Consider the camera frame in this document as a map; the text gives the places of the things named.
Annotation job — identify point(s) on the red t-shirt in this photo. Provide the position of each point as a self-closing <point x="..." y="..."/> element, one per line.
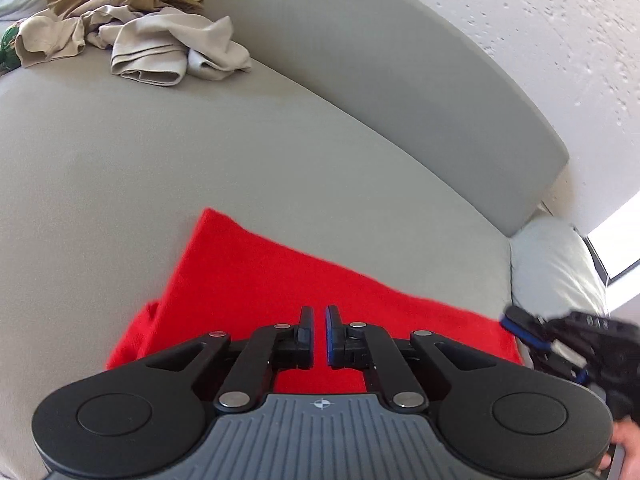
<point x="240" y="270"/>

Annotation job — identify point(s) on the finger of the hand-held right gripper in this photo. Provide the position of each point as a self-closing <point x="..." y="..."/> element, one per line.
<point x="567" y="362"/>
<point x="522" y="327"/>

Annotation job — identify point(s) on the light grey pillow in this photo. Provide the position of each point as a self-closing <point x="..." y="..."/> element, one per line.
<point x="555" y="265"/>

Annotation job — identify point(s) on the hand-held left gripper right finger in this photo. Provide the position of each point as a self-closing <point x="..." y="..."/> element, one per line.
<point x="330" y="327"/>

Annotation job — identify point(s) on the person's right hand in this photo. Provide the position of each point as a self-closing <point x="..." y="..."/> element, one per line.
<point x="627" y="440"/>

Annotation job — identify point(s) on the beige crumpled garment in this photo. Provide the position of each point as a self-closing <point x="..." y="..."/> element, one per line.
<point x="160" y="45"/>

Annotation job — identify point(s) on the window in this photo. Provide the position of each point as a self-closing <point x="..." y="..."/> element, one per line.
<point x="617" y="240"/>

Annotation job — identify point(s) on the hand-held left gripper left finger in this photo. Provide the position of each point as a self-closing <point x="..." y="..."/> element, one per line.
<point x="310" y="327"/>

